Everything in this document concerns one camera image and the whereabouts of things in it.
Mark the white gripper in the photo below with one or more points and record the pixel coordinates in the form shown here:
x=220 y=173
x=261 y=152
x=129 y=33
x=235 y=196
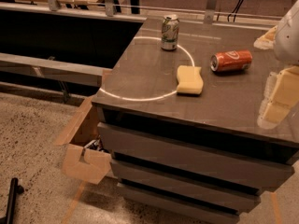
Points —
x=288 y=39

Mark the green white 7up can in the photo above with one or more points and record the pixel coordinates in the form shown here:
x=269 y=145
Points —
x=169 y=35

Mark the orange soda can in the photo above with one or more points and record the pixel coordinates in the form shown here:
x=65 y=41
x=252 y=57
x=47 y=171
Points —
x=236 y=60

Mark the yellow sponge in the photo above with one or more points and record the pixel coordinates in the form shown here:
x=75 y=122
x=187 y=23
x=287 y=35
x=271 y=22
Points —
x=189 y=80

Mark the grey drawer cabinet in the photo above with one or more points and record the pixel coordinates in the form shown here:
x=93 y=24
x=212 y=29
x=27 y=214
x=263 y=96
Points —
x=141 y=94

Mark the top grey drawer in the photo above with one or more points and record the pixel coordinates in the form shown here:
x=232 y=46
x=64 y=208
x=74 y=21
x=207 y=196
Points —
x=233 y=171

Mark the grey drawer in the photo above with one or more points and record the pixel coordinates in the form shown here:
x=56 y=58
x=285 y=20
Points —
x=226 y=200
x=177 y=206
x=233 y=171

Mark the middle grey drawer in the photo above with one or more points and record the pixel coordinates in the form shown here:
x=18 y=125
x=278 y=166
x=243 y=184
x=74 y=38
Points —
x=226 y=200

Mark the bottom grey drawer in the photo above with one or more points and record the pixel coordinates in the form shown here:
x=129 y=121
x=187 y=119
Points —
x=177 y=206

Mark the open cardboard box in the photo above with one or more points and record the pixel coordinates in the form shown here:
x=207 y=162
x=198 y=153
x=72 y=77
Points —
x=80 y=160

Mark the grey metal railing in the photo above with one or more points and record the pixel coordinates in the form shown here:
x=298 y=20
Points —
x=78 y=6

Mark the black pole on floor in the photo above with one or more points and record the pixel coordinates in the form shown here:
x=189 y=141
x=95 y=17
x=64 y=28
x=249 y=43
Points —
x=14 y=190

